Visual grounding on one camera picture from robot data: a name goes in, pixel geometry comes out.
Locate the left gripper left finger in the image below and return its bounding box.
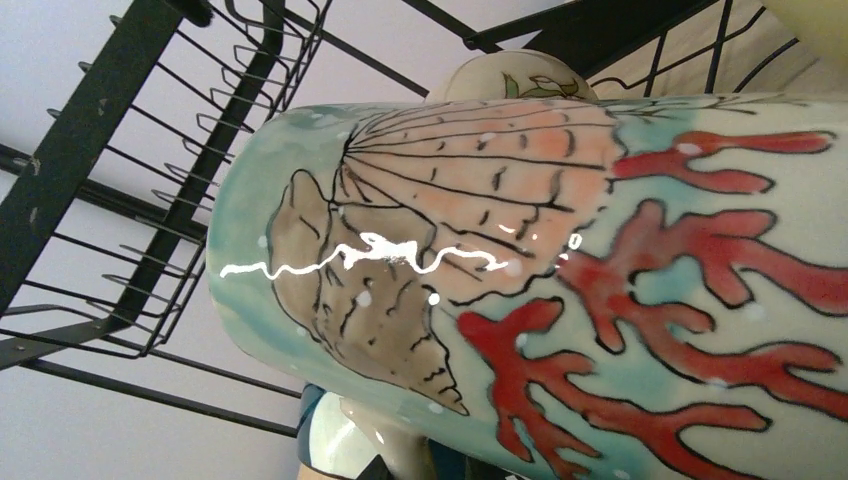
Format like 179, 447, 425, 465
356, 455, 391, 480

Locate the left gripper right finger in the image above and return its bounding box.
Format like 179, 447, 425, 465
466, 458, 519, 480

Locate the teal patterned white bowl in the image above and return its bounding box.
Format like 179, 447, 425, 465
296, 384, 467, 479

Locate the beige mug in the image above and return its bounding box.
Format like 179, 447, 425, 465
206, 94, 847, 479

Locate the plain white bowl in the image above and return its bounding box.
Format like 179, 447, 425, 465
425, 49, 597, 103

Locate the yellow mug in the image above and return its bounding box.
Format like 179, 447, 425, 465
762, 0, 847, 72

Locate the black wire dish rack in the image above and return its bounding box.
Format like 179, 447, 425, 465
0, 0, 848, 440

